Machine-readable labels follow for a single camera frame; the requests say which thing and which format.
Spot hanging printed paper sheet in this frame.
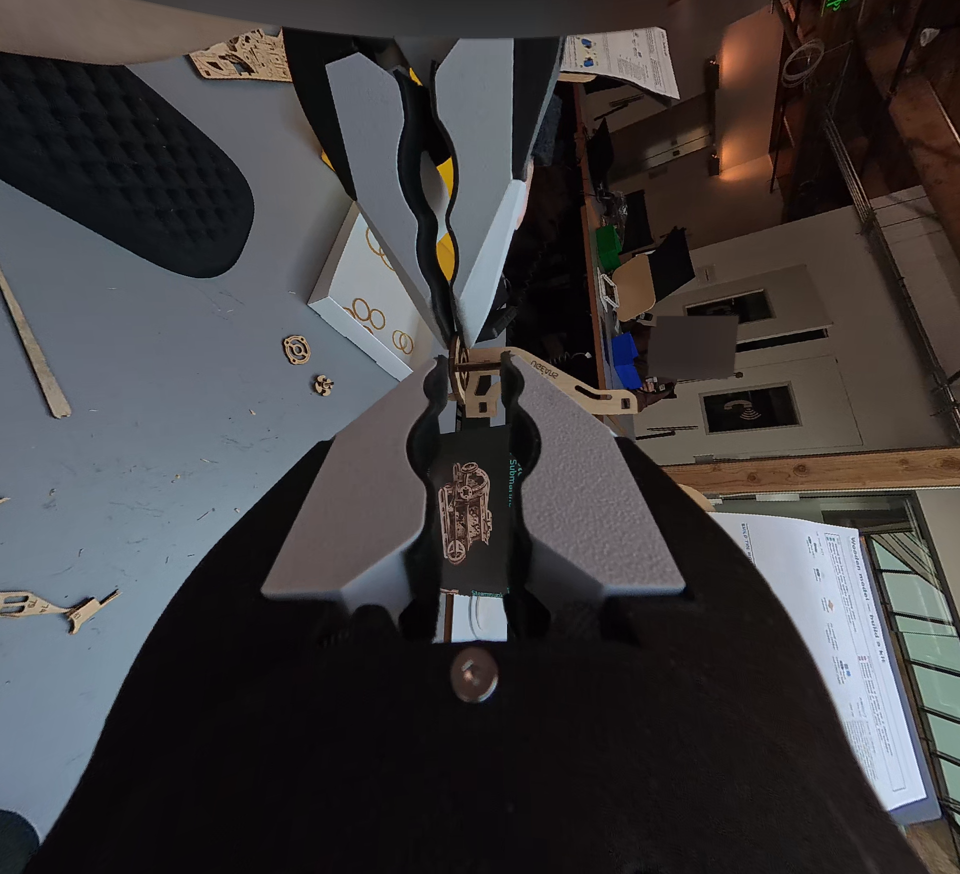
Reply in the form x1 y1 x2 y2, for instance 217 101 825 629
558 27 682 101

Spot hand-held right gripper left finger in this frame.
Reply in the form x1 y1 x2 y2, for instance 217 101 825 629
261 356 455 641

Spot black model kit box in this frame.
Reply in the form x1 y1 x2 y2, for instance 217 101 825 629
431 431 528 594

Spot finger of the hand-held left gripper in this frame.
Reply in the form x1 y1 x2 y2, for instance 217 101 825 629
432 36 531 344
324 51 460 344

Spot large white instruction sheet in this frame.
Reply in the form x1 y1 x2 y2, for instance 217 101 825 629
711 509 929 812

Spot white cable coil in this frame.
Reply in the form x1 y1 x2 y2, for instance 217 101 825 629
781 39 827 88

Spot long wooden stick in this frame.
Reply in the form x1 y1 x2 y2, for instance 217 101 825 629
0 266 73 419

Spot black textured mat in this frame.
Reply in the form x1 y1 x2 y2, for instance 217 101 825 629
0 52 255 281

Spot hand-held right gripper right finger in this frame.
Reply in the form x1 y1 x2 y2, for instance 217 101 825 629
493 355 687 641

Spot white box with ring print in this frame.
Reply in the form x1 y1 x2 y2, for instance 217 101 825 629
307 202 438 384

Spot t-shaped wooden part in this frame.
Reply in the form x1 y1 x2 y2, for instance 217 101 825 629
65 588 120 635

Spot long curved wooden model part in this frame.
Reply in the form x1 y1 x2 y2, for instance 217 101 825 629
463 345 641 419

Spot tan chair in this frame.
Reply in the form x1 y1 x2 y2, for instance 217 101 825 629
610 229 696 324

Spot wooden part sheet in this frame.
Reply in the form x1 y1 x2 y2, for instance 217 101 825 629
186 28 293 84

